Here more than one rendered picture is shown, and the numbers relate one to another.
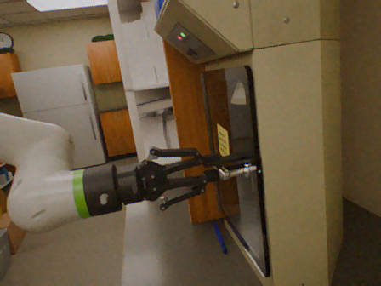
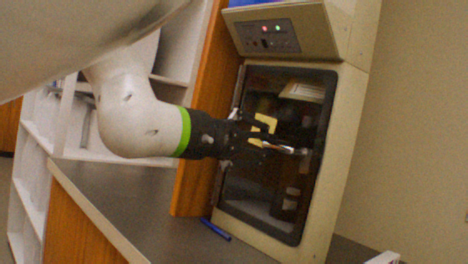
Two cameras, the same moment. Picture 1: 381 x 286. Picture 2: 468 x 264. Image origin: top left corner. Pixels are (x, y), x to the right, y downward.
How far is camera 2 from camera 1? 0.48 m
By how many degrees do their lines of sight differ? 34
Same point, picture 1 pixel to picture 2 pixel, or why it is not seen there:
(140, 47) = not seen: hidden behind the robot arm
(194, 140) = not seen: hidden behind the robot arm
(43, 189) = (159, 109)
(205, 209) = (190, 203)
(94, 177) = (198, 115)
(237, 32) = (342, 46)
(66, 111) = not seen: outside the picture
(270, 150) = (333, 137)
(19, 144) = (123, 56)
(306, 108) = (354, 115)
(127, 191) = (220, 139)
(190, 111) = (211, 96)
